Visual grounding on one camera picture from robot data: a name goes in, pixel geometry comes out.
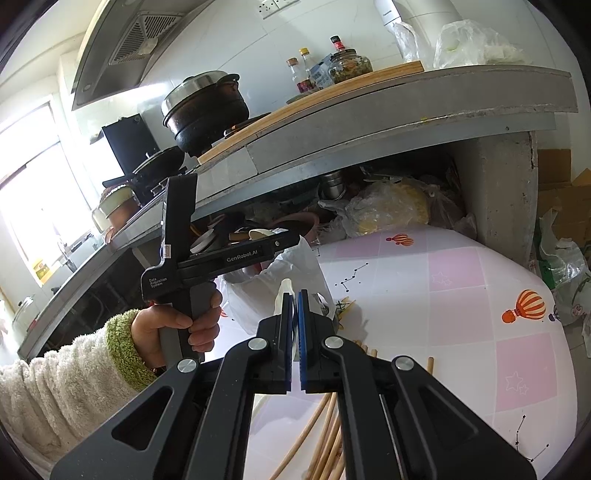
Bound yellow filled plastic bag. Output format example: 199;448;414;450
343;179;435;239

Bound long wooden cutting board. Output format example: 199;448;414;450
197;60;426;165

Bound white wall outlet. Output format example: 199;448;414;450
259;0;297;20

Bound large clear plastic bag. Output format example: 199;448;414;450
433;18;533;70

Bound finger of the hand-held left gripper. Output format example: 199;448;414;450
178;232;302;284

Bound blue seasoning packet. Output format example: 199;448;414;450
309;53;334;88

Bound black wok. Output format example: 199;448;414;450
131;146;186;191

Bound reddish plastic basin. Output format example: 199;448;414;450
271;212;320;241

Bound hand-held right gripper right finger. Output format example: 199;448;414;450
298;290;537;480

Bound person's left hand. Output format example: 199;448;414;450
130;292;223;370

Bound black stove panel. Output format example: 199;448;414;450
101;113;161;177

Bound white wall appliance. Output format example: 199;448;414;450
373;0;463;52

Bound small clear bottle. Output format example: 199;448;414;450
286;57;304;94

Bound steel range hood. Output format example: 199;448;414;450
71;0;214;112

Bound copper pot with lid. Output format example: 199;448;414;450
91;183;142;234

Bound concrete counter support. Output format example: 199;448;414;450
462;131;539;274

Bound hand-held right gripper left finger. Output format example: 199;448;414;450
51;291;295;480

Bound small steel pot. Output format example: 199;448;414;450
318;170;347;202

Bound yellow cap bottle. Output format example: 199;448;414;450
298;47;317;91

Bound small clear plastic bag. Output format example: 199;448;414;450
392;21;424;64

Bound brown cardboard box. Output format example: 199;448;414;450
536;148;591;241

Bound black pot with steel lid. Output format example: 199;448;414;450
160;70;251;156

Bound dark kitchen knife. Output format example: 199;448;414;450
224;113;273;140

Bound grey kitchen counter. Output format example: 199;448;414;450
17;64;581;361

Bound bright kitchen window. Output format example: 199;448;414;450
0;102;103;288

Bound metal sink faucet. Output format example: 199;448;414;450
59;237;78;274

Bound translucent white plastic bag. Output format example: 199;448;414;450
221;234;335;339

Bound white bowl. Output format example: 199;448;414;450
191;226;223;253

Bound crumpled plastic bags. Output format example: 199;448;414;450
532;208;591;340

